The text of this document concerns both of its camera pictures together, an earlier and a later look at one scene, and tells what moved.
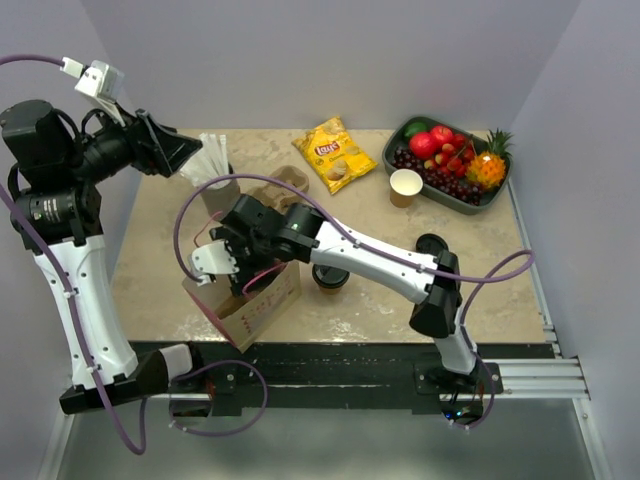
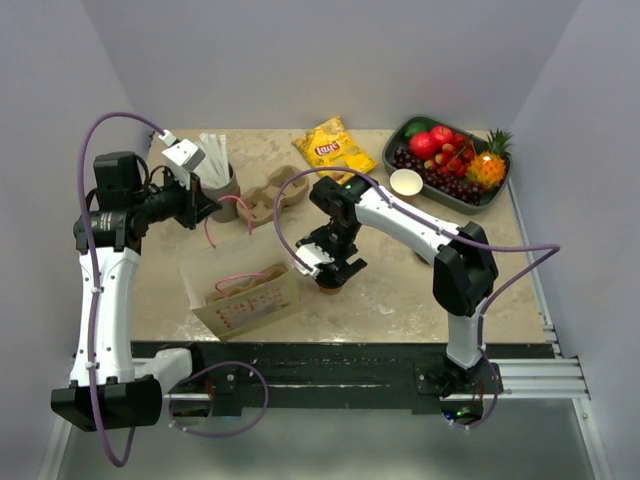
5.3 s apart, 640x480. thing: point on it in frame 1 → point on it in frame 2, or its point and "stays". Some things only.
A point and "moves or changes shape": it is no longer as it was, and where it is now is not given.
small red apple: x=441 y=133 stays
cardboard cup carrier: x=231 y=304 → x=271 y=273
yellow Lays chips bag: x=337 y=153 stays
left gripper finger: x=172 y=149 → x=203 y=205
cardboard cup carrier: x=277 y=195 stays
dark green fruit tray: x=395 y=134 stays
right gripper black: x=246 y=277 → x=339 y=267
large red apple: x=422 y=145 stays
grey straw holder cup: x=222 y=198 stays
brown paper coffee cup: x=404 y=183 stays
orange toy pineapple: x=488 y=168 stays
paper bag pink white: x=243 y=318 moves or changes shape
